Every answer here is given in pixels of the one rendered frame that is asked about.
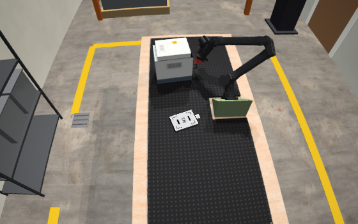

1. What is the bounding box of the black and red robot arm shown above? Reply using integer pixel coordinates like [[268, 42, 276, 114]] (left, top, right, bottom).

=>
[[198, 35, 276, 100]]

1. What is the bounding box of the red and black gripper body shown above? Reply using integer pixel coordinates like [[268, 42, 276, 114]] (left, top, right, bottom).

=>
[[196, 50, 209, 62]]

